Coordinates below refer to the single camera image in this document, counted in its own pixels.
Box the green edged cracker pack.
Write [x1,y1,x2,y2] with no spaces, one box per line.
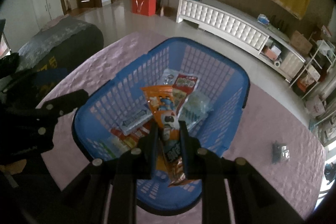
[99,136,131,160]

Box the orange long snack bar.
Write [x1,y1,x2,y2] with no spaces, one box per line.
[141,85,192,187]

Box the clear grey biscuit bag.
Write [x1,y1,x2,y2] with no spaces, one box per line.
[272,141,290,164]

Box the clear blue candy bag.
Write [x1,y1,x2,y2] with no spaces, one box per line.
[179,90,213,131]

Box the red white large snack pack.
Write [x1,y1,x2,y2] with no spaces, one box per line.
[158,68,200,115]

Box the red orange snack packet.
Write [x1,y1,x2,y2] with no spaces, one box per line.
[110,119,154,151]

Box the small blue wafer packet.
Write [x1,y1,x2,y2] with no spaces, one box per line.
[118,107,153,136]

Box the pink quilted tablecloth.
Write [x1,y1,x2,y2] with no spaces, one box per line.
[42,31,325,219]

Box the dark covered sofa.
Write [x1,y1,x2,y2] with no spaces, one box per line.
[17,16,104,74]

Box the white pink shopping bag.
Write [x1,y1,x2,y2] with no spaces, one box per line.
[305,96,325,118]

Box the blue plastic basket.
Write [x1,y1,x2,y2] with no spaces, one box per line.
[72,38,250,222]

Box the white roll in cabinet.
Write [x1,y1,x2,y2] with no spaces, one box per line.
[273,60,281,68]

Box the white metal shelf rack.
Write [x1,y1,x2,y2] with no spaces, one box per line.
[290,39,335,100]

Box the white tufted tv cabinet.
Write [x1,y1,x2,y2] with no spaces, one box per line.
[176,0,305,82]

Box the brown cardboard box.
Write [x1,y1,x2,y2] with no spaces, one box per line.
[290,30,313,56]

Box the blue tissue box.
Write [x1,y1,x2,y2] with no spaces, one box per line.
[257,14,269,26]

